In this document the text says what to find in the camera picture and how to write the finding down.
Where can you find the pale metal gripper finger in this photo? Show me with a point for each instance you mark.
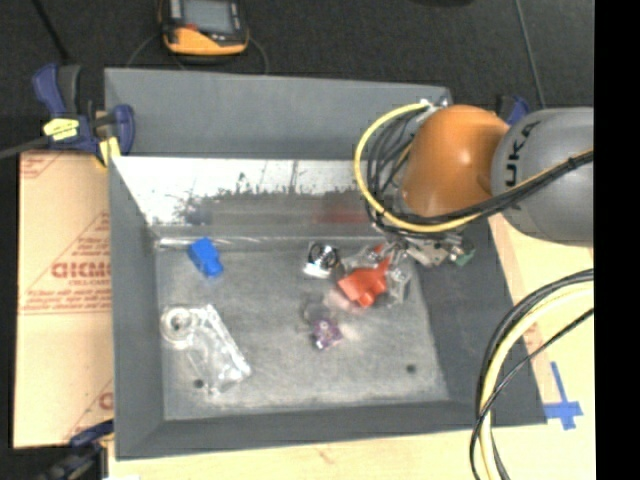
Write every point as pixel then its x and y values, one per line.
pixel 403 280
pixel 369 255

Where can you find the red plastic toy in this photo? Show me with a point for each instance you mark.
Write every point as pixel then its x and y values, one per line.
pixel 362 283

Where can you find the shiny silver round object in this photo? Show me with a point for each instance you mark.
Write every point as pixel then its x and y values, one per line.
pixel 321 259

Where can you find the small purple toy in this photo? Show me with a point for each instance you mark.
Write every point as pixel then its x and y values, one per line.
pixel 326 333

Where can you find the grey metal bin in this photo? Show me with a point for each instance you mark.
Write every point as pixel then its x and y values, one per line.
pixel 280 288

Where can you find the blue toy block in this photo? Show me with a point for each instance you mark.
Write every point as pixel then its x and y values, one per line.
pixel 205 258

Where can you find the clear plastic box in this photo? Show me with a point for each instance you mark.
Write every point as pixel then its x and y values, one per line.
pixel 220 350

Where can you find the clear glass cup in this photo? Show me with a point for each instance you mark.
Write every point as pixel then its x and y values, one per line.
pixel 177 325

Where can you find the brown cardboard board red print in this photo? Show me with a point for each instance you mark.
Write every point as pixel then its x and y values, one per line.
pixel 60 318

